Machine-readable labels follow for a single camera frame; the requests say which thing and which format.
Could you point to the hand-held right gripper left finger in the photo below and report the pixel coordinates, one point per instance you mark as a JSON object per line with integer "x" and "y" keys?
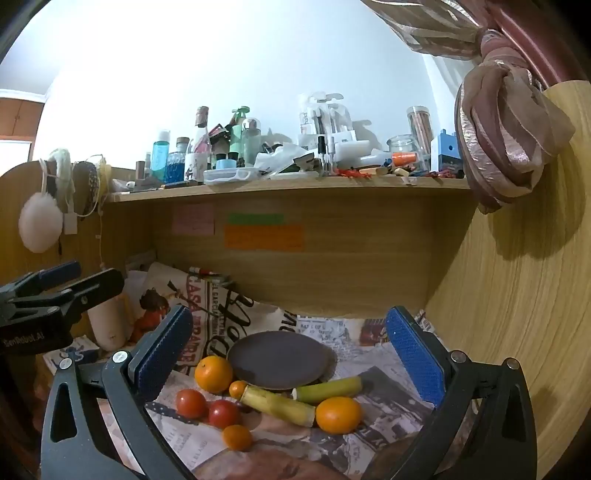
{"x": 166, "y": 350}

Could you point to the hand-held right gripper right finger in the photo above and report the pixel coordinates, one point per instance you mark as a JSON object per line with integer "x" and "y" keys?
{"x": 415, "y": 355}

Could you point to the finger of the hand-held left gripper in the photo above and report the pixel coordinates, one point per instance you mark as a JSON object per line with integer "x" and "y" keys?
{"x": 99, "y": 284}
{"x": 57, "y": 273}

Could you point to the large orange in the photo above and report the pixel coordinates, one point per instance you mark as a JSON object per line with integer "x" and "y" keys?
{"x": 213, "y": 374}
{"x": 338, "y": 414}

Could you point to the red tomato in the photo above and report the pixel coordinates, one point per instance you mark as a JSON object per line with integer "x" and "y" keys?
{"x": 191, "y": 403}
{"x": 224, "y": 413}

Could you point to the small orange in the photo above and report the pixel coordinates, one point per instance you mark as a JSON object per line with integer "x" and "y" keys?
{"x": 238, "y": 390}
{"x": 237, "y": 437}

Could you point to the brown round plate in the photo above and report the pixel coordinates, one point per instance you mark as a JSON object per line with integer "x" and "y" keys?
{"x": 277, "y": 360}

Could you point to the newspaper print cloth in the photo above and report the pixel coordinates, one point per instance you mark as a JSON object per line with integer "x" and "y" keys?
{"x": 378, "y": 374}

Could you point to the white bottle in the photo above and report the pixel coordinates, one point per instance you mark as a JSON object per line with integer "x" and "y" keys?
{"x": 108, "y": 327}

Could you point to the blue printed paper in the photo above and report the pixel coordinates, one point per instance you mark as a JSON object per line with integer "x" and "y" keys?
{"x": 69, "y": 355}

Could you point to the white hanging tag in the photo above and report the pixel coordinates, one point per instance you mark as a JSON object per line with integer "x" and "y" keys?
{"x": 70, "y": 225}

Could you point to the white fluffy pompom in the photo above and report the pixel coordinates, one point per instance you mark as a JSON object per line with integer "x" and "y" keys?
{"x": 39, "y": 221}

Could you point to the printed tote bag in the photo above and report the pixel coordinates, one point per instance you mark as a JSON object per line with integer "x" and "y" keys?
{"x": 203, "y": 300}

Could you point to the small printed box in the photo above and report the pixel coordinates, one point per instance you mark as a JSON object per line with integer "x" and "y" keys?
{"x": 207, "y": 274}

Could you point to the patterned headband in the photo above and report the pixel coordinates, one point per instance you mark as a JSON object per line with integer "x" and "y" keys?
{"x": 88, "y": 184}

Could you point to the white fluffy earmuff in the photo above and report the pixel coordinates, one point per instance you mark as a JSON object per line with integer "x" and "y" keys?
{"x": 60, "y": 168}

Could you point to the pink sticky note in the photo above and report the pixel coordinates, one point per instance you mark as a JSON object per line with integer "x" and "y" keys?
{"x": 194, "y": 219}

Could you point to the round blue liquid bottle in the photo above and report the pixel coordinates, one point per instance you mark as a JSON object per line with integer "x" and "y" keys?
{"x": 177, "y": 168}

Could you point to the tall blue liquid bottle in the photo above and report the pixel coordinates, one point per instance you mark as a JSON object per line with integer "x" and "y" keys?
{"x": 160, "y": 157}

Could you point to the orange sticky note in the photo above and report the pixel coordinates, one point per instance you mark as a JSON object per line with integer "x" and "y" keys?
{"x": 265, "y": 238}

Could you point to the white printed mug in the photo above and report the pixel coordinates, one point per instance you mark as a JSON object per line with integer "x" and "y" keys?
{"x": 196, "y": 168}

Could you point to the green sticky note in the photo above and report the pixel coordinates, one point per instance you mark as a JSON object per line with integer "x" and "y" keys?
{"x": 256, "y": 219}

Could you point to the white flat case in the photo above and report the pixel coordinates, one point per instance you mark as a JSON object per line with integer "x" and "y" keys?
{"x": 231, "y": 176}

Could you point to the clear bottle brown cap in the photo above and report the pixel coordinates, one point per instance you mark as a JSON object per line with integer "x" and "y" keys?
{"x": 202, "y": 129}

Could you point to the wooden shelf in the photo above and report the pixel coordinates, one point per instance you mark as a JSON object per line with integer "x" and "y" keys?
{"x": 277, "y": 189}

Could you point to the blue and white box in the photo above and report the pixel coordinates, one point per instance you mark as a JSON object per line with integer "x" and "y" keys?
{"x": 446, "y": 154}

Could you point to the green pump bottle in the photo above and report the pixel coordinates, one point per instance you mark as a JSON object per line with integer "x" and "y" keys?
{"x": 238, "y": 131}

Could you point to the clear bottle silver cap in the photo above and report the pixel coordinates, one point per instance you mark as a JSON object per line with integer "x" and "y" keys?
{"x": 251, "y": 143}

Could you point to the glass jar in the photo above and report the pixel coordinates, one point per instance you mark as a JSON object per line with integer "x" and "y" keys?
{"x": 402, "y": 145}

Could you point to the white plastic bag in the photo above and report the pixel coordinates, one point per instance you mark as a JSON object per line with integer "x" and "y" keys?
{"x": 281, "y": 157}

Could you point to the tall clear jar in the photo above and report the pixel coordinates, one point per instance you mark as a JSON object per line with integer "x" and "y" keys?
{"x": 418, "y": 127}

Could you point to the pink curtain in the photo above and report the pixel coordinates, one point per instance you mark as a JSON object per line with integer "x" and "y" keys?
{"x": 498, "y": 138}

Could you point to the clear blister package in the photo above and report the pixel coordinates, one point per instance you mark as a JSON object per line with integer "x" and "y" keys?
{"x": 323, "y": 120}

